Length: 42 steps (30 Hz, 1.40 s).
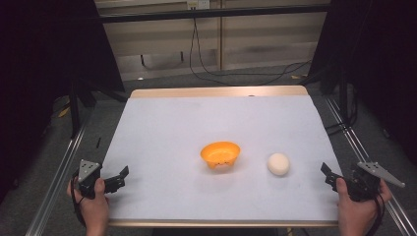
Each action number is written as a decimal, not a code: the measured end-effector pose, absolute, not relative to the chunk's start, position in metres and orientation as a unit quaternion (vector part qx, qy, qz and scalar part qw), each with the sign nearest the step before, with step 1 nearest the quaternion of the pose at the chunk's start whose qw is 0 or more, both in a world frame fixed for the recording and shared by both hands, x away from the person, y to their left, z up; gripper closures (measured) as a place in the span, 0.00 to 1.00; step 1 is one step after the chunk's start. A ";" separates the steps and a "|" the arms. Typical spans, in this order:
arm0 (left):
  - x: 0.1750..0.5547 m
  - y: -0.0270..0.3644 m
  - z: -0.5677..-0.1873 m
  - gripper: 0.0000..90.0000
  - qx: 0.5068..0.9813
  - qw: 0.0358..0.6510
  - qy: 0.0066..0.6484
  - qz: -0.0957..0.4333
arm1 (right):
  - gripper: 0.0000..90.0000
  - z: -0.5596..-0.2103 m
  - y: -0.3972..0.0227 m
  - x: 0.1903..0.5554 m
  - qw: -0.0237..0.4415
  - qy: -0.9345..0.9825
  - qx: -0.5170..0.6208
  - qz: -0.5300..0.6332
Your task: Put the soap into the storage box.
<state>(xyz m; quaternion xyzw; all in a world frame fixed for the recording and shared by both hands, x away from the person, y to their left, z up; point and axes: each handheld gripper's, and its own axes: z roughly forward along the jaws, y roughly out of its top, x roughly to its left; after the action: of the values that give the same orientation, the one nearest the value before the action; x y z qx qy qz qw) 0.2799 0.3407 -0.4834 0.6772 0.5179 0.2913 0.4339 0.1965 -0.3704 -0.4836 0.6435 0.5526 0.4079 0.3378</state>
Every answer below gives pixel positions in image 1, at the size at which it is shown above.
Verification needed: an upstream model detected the black metal stand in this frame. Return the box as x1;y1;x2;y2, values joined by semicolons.
68;74;130;140
299;63;360;136

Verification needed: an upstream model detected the white wall socket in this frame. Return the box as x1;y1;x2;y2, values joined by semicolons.
186;0;211;11

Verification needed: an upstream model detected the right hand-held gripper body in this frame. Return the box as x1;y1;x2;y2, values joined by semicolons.
340;160;406;203

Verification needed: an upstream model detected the person's right hand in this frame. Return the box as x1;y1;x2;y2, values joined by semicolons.
335;177;393;230

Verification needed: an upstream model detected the person's left hand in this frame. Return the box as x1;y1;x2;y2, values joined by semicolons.
66;178;110;228

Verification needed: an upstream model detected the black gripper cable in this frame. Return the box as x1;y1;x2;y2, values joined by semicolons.
69;175;88;228
366;192;387;236

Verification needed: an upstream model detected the metal floor rail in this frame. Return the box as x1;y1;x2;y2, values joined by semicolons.
324;95;417;236
25;126;88;236

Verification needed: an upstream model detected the black horizontal bar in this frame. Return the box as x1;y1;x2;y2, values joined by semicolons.
97;3;332;25

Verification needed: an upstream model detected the short black cable loop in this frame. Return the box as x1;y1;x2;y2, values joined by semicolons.
140;51;185;71

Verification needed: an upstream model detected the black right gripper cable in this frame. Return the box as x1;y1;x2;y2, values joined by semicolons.
366;192;387;236

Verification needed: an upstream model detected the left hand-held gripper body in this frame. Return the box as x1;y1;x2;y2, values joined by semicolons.
72;159;106;200

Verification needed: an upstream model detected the long black floor cable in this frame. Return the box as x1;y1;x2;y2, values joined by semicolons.
189;17;313;88

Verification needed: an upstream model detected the dark curtain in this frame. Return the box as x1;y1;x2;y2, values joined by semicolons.
309;0;417;166
0;0;126;205

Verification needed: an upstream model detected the orange plastic bowl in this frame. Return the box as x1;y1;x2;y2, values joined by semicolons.
200;141;242;170

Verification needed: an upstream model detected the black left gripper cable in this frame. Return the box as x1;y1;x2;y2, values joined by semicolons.
69;175;88;228

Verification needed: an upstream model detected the white table mat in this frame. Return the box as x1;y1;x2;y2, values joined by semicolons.
106;94;342;222

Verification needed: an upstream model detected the white round ball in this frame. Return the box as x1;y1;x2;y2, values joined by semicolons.
267;152;291;177

